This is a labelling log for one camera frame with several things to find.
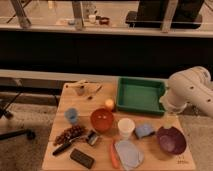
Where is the dark red bowl in background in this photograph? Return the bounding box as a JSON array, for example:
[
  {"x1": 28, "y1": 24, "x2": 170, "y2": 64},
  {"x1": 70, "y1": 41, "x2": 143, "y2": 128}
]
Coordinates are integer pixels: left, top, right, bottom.
[{"x1": 99, "y1": 17, "x2": 110, "y2": 25}]

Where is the purple bowl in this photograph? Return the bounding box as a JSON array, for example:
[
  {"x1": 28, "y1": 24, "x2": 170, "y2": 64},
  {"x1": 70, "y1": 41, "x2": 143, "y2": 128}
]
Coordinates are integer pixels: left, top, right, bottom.
[{"x1": 156, "y1": 127, "x2": 187, "y2": 155}]

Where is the blue plastic cup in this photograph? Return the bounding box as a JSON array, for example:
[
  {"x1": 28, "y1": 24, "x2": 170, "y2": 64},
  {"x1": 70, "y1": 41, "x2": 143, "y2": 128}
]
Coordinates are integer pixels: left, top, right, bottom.
[{"x1": 64, "y1": 108, "x2": 78, "y2": 125}]

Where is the small metal can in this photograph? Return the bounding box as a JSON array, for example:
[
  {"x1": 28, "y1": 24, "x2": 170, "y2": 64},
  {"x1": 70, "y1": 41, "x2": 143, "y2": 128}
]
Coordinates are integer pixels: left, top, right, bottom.
[{"x1": 86, "y1": 130, "x2": 99, "y2": 146}]

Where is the yellow round fruit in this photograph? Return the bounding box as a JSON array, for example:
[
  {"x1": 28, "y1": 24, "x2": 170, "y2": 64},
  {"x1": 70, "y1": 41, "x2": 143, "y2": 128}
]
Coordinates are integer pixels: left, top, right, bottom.
[{"x1": 105, "y1": 99, "x2": 115, "y2": 111}]

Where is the black handled knife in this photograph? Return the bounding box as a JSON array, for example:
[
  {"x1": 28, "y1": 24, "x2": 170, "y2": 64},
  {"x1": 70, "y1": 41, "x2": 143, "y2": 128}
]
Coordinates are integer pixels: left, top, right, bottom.
[{"x1": 52, "y1": 135, "x2": 86, "y2": 156}]

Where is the white paper cup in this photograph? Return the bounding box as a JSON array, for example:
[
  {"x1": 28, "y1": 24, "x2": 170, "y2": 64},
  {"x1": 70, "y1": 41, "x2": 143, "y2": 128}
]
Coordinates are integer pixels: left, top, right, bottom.
[{"x1": 118, "y1": 118, "x2": 135, "y2": 139}]

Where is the black office chair base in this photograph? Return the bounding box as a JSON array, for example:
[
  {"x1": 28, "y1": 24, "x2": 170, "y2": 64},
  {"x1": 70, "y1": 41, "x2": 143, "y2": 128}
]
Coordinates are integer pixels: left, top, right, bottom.
[{"x1": 0, "y1": 91, "x2": 37, "y2": 141}]

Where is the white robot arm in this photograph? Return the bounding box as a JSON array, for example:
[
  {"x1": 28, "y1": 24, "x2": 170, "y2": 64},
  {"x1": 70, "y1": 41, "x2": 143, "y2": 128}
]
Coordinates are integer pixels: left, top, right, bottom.
[{"x1": 159, "y1": 66, "x2": 213, "y2": 118}]

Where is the blue sponge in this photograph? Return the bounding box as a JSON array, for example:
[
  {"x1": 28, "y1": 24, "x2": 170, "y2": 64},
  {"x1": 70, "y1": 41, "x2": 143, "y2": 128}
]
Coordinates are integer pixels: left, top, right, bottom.
[{"x1": 135, "y1": 123, "x2": 155, "y2": 139}]

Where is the orange carrot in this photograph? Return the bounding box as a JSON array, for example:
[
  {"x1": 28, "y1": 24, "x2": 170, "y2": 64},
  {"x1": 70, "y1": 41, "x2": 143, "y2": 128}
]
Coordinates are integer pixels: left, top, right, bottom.
[{"x1": 110, "y1": 142, "x2": 119, "y2": 169}]

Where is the bunch of dark grapes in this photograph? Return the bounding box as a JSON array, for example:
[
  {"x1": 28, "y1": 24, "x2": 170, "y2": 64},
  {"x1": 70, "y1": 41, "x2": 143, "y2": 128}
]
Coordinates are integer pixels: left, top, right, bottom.
[{"x1": 53, "y1": 125, "x2": 86, "y2": 146}]

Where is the light blue plate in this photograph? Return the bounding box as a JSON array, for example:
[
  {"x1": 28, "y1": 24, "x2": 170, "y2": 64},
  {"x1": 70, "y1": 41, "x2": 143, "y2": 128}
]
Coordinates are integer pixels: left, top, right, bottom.
[{"x1": 115, "y1": 140, "x2": 144, "y2": 171}]

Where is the white cup in background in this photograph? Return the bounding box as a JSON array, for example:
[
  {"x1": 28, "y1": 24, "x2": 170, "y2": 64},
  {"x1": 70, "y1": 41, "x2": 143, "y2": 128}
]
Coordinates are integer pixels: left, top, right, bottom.
[{"x1": 89, "y1": 14, "x2": 96, "y2": 24}]

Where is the black rectangular block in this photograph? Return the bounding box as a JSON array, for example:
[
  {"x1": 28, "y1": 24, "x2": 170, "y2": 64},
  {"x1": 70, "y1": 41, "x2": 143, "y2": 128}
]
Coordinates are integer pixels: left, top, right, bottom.
[{"x1": 70, "y1": 149, "x2": 95, "y2": 169}]

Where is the green plastic tray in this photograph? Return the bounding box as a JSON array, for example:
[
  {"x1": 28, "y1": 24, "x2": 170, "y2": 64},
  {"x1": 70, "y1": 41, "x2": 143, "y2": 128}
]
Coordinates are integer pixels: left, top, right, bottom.
[{"x1": 116, "y1": 77, "x2": 166, "y2": 116}]

